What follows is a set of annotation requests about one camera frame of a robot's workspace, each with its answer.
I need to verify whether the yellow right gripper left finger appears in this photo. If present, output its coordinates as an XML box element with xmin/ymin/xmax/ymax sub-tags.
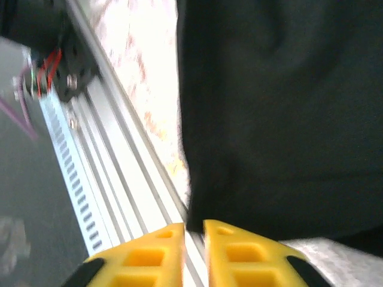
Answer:
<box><xmin>61</xmin><ymin>222</ymin><xmax>186</xmax><ymax>287</ymax></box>

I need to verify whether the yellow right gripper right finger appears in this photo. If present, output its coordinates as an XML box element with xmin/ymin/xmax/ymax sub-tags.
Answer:
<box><xmin>203</xmin><ymin>219</ymin><xmax>330</xmax><ymax>287</ymax></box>

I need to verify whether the black printed t-shirt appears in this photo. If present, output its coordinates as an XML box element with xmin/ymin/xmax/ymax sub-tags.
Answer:
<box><xmin>176</xmin><ymin>0</ymin><xmax>383</xmax><ymax>258</ymax></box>

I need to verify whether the wide aluminium mounting rail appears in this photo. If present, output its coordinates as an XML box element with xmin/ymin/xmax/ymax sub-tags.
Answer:
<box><xmin>64</xmin><ymin>0</ymin><xmax>210</xmax><ymax>287</ymax></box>

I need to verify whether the slotted grey cable duct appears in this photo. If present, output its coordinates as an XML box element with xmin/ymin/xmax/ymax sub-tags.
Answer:
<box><xmin>38</xmin><ymin>89</ymin><xmax>107</xmax><ymax>255</ymax></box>

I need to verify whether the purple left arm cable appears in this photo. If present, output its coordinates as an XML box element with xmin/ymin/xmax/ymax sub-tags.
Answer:
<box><xmin>0</xmin><ymin>74</ymin><xmax>39</xmax><ymax>142</ymax></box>

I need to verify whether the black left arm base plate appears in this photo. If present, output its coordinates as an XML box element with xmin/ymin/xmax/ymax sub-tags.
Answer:
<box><xmin>53</xmin><ymin>17</ymin><xmax>100</xmax><ymax>103</ymax></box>

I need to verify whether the thin red wire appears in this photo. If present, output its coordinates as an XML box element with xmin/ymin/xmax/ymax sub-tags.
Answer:
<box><xmin>36</xmin><ymin>48</ymin><xmax>63</xmax><ymax>97</ymax></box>

